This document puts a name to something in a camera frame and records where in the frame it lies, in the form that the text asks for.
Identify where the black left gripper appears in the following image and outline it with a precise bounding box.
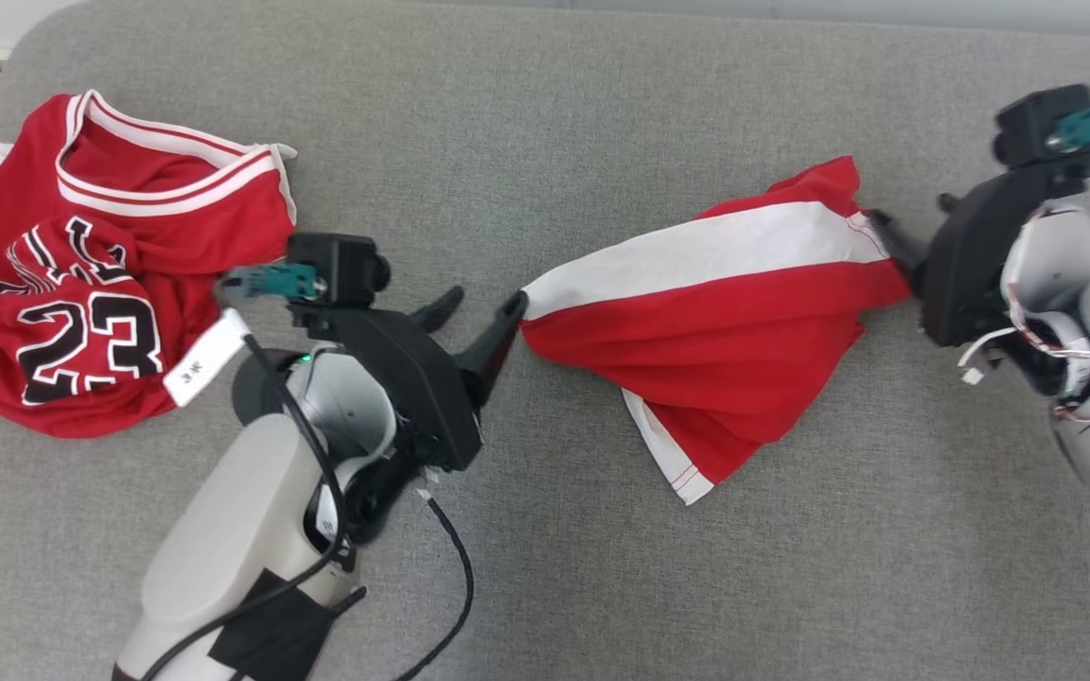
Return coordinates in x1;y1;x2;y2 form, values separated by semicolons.
294;286;530;474

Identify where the grey fabric sofa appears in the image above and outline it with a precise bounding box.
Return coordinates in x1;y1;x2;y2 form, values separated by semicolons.
0;0;1090;681

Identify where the left black cable teal plug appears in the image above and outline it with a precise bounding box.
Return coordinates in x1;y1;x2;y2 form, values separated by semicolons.
138;263;352;681

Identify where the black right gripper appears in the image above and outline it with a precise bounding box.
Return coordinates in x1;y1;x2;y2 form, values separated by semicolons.
862;154;1090;348

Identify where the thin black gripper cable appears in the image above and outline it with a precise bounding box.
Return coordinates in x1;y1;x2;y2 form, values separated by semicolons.
392;492;477;681

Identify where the white paper cable tag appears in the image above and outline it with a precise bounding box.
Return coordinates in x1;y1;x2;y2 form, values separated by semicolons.
163;308;253;410

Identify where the red shorts white stripe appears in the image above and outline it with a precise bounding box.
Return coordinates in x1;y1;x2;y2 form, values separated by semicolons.
519;155;915;507

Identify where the red Bulls 23 jersey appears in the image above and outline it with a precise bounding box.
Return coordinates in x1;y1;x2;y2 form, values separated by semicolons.
0;89;300;441

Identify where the white wire with small plug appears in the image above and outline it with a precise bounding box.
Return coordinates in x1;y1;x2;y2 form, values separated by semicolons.
957;326;1019;387

